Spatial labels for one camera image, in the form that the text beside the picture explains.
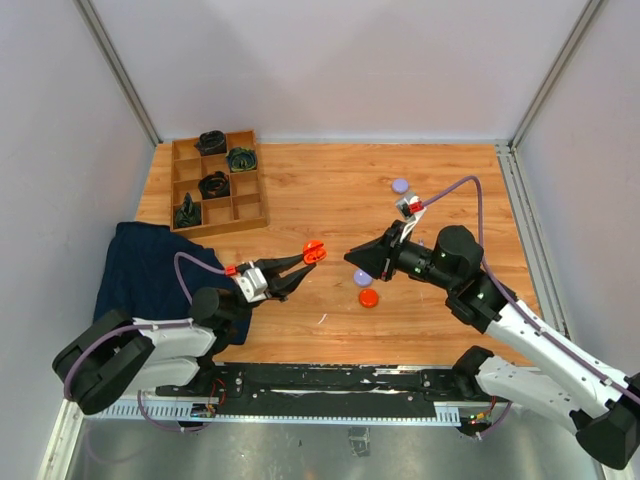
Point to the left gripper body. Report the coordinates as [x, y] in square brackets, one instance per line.
[272, 286]

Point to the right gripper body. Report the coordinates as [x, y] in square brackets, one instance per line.
[397, 232]

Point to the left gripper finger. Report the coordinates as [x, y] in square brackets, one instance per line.
[287, 284]
[279, 265]

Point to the purple earbud case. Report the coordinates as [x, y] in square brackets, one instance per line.
[362, 279]
[400, 185]

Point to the orange earbud case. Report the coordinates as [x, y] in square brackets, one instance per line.
[368, 298]
[313, 252]

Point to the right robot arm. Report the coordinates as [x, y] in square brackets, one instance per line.
[595, 402]

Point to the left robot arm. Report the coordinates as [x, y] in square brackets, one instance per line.
[120, 354]

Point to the wooden compartment tray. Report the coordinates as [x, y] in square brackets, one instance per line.
[246, 206]

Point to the rolled black orange tie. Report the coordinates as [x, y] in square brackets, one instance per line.
[215, 185]

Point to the folded dark tie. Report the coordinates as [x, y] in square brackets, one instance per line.
[188, 214]

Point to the rolled green patterned tie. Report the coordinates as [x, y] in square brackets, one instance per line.
[241, 159]

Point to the dark blue cloth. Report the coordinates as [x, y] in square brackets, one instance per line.
[149, 272]

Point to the rolled black tie top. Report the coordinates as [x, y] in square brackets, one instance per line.
[211, 143]

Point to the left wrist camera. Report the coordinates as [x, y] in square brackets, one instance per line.
[253, 285]

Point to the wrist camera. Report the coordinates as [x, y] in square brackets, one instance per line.
[412, 209]
[253, 285]

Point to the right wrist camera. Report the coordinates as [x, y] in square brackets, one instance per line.
[412, 209]

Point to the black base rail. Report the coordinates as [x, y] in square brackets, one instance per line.
[318, 391]

